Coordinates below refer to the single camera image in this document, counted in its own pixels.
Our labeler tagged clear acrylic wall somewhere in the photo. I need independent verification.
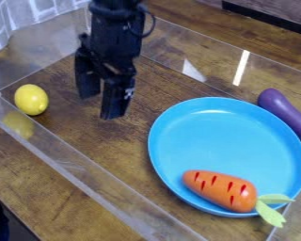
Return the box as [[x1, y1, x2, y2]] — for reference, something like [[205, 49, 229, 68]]
[[0, 96, 206, 241], [141, 19, 301, 109], [0, 8, 90, 90]]

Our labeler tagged clear acrylic left wall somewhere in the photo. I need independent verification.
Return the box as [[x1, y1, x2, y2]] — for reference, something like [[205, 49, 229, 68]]
[[0, 8, 90, 90]]

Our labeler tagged clear acrylic front wall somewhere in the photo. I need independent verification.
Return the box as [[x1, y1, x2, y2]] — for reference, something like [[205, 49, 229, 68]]
[[0, 96, 206, 241]]

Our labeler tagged dark wooden furniture piece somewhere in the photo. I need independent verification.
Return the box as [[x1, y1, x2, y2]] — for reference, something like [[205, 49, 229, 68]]
[[222, 0, 301, 34]]

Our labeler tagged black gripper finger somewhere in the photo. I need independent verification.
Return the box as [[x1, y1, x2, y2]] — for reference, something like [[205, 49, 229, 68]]
[[99, 75, 135, 120], [74, 50, 99, 99]]

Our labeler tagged clear acrylic back wall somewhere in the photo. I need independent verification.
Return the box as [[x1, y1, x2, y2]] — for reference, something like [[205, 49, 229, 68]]
[[141, 19, 301, 109]]

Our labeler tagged orange toy carrot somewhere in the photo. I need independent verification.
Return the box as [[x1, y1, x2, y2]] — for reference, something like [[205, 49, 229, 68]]
[[182, 169, 293, 228]]

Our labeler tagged white patterned curtain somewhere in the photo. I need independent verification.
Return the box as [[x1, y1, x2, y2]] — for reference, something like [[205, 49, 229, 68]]
[[0, 0, 89, 51]]

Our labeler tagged purple toy eggplant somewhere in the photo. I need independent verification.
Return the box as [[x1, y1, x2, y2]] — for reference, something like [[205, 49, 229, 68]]
[[257, 88, 301, 139]]

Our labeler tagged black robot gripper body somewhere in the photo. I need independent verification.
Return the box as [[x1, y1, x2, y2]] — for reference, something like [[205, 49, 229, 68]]
[[77, 0, 146, 79]]

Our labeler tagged blue plastic tray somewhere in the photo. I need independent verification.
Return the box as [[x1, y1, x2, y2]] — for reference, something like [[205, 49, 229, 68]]
[[147, 97, 301, 217]]

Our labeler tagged yellow toy lemon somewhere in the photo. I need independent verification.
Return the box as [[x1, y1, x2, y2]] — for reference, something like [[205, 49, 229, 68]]
[[13, 84, 49, 116]]

